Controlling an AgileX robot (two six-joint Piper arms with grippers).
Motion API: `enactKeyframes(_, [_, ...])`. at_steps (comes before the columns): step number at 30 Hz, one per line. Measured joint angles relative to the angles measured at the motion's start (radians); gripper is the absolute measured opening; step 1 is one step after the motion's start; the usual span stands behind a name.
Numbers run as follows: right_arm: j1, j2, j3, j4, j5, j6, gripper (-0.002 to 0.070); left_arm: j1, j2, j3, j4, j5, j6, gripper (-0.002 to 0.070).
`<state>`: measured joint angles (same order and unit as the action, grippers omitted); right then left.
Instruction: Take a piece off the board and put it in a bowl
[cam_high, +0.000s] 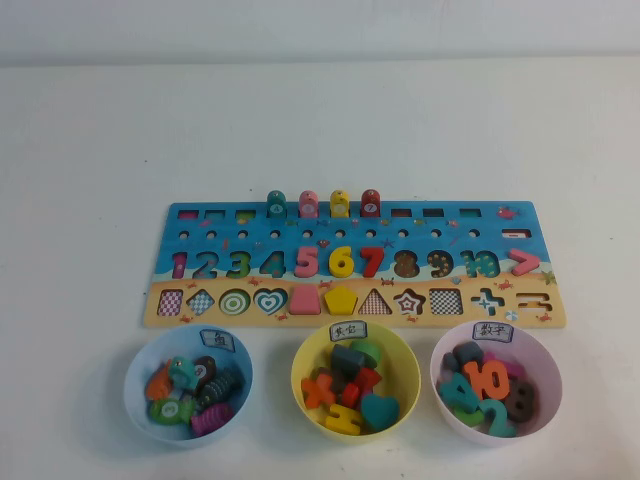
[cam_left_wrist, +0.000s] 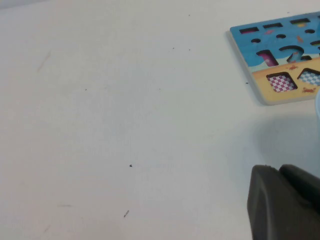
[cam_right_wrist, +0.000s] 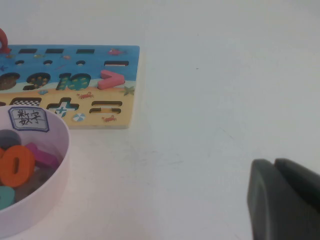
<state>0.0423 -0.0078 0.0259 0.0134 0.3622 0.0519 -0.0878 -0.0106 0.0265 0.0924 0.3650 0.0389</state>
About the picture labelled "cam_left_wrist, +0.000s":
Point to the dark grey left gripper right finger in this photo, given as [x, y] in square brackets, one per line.
[303, 182]

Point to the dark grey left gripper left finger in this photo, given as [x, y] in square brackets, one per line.
[275, 207]

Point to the ocean print wooden puzzle board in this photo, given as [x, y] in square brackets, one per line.
[272, 44]

